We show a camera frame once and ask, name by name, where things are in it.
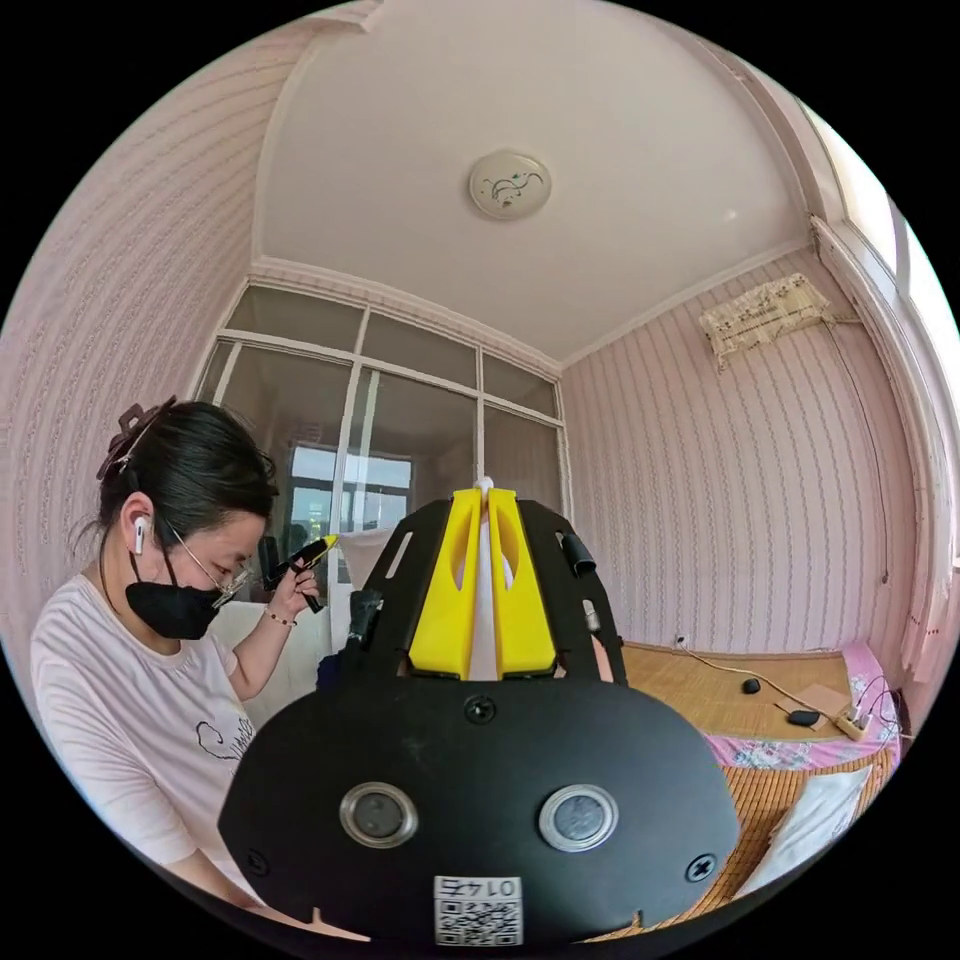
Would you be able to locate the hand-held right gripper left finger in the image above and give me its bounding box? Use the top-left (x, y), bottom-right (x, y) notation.
top-left (407, 487), bottom-right (482, 680)

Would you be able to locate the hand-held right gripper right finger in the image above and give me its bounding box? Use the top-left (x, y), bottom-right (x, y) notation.
top-left (488, 488), bottom-right (560, 680)

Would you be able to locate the person's right forearm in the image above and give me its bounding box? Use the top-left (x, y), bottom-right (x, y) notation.
top-left (166, 845), bottom-right (370, 943)

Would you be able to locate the person's left forearm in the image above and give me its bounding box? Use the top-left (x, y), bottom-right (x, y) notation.
top-left (227, 608), bottom-right (299, 704)

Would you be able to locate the person's left hand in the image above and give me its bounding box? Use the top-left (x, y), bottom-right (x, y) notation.
top-left (270, 571), bottom-right (315, 618)

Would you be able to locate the large glazed partition window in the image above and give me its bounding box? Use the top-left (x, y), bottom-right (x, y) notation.
top-left (193, 283), bottom-right (573, 605)

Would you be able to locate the bed with woven mat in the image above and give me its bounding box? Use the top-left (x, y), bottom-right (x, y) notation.
top-left (620, 639), bottom-right (913, 913)

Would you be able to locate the person's body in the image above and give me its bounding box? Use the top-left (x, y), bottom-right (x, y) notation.
top-left (29, 395), bottom-right (280, 910)

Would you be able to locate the flat brown cardboard piece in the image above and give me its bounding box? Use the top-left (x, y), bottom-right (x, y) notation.
top-left (774, 680), bottom-right (854, 733)

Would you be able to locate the white pillow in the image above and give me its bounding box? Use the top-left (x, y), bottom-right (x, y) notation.
top-left (737, 763), bottom-right (876, 899)

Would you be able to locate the cloth-covered air conditioner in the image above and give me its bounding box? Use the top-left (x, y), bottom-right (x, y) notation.
top-left (698, 272), bottom-right (835, 370)

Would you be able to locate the round ceiling lamp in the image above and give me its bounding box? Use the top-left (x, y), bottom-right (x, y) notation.
top-left (469, 149), bottom-right (553, 222)

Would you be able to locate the bright window with curtain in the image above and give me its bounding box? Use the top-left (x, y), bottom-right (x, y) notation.
top-left (793, 95), bottom-right (960, 680)

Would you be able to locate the white cable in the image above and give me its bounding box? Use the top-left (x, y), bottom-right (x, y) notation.
top-left (677, 635), bottom-right (843, 725)

